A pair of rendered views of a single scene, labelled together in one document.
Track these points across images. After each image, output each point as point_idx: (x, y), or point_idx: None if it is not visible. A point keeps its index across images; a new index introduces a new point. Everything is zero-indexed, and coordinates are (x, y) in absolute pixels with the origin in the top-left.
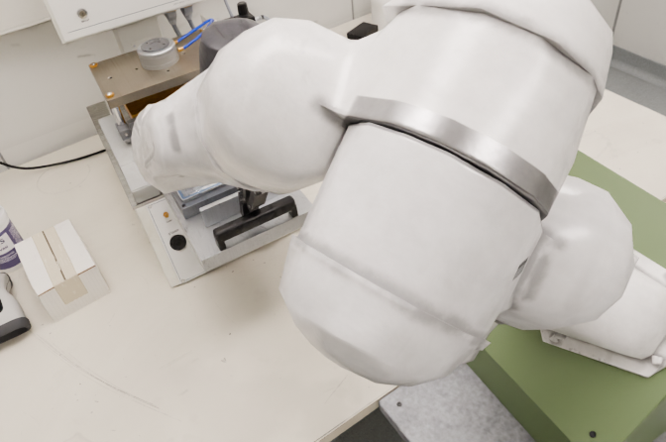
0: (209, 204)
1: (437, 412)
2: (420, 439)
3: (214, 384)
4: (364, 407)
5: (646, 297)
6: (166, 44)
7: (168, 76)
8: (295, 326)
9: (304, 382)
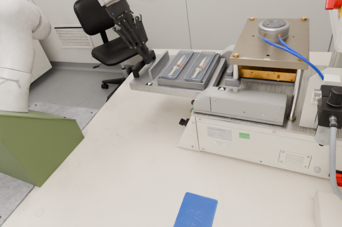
0: (165, 52)
1: (78, 117)
2: (81, 109)
3: None
4: (103, 106)
5: None
6: (266, 25)
7: (244, 34)
8: (143, 109)
9: (126, 101)
